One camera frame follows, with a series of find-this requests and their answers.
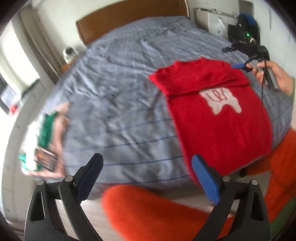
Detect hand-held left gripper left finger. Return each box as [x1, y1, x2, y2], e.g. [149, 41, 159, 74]
[24, 153, 104, 241]

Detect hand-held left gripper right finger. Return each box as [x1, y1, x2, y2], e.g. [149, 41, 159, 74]
[191, 154, 271, 241]

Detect red sweater with white star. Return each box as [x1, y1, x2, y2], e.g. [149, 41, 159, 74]
[148, 58, 273, 186]

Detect person's right hand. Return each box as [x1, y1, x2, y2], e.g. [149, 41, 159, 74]
[246, 61, 294, 96]

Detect white plastic bag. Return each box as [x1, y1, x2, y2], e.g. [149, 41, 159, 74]
[211, 17, 226, 35]

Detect white nightstand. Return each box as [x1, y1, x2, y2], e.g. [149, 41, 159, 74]
[193, 7, 238, 35]

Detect dark printed card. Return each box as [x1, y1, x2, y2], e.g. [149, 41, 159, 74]
[33, 148, 57, 171]

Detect pink folded garment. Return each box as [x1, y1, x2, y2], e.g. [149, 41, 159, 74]
[39, 102, 71, 179]

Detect green and white folded garment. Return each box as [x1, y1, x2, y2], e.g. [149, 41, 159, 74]
[18, 111, 59, 173]

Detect person's orange pants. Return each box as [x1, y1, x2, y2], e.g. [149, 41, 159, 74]
[102, 130, 296, 241]

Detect bed with blue checked sheet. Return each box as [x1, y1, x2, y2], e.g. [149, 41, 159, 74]
[53, 16, 293, 200]

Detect wooden headboard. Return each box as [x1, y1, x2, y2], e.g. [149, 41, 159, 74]
[76, 0, 189, 45]

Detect white desk fan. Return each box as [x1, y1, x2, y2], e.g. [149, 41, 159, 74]
[63, 46, 78, 63]

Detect beige curtain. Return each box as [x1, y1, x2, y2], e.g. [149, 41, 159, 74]
[20, 9, 67, 84]

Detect window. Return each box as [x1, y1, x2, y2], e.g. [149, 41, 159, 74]
[0, 21, 41, 93]

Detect black cable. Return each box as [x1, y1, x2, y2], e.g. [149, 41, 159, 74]
[259, 59, 269, 105]

